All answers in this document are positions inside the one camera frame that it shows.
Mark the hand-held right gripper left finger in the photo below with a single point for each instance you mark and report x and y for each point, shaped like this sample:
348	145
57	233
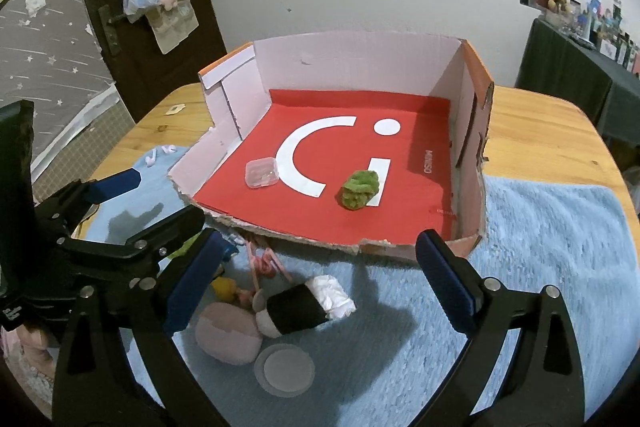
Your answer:
196	279

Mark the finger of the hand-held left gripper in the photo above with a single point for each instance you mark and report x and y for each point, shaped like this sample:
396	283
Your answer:
170	229
117	182

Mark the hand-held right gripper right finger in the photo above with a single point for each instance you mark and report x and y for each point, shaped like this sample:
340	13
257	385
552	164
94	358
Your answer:
445	282

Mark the yellow plastic lid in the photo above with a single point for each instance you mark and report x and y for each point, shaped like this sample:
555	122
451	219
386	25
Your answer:
225	288

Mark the black and white plush cuff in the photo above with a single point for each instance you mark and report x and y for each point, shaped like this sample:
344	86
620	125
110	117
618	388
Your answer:
295	309

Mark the white round container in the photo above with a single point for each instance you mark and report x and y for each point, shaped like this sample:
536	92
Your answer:
285	369

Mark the red-lined cardboard box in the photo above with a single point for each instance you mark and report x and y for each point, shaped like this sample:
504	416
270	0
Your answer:
340	147

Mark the pale pink earbud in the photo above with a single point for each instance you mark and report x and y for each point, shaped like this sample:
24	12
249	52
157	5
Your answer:
150	159
170	149

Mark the pink round plush puff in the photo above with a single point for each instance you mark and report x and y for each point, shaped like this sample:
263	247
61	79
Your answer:
225	332

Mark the small paper sticker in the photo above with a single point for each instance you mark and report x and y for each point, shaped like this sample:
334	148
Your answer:
176	109

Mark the blue fluffy mat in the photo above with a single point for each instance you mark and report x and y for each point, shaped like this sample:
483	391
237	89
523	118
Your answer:
540	232

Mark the small clear plastic box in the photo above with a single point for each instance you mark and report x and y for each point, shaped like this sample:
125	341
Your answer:
262	173

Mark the green fuzzy scrunchie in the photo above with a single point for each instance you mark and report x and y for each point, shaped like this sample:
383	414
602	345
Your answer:
359	189

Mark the grey star-print cloth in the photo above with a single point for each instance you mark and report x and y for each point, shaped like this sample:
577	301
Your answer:
50	57

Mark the dark brown door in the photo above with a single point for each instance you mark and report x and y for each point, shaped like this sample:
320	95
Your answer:
200	7

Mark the dark cloth-covered table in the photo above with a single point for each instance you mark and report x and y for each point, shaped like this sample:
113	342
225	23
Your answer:
565	72

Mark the clutter of bottles and boxes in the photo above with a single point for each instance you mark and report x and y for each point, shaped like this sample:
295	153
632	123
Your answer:
605	27

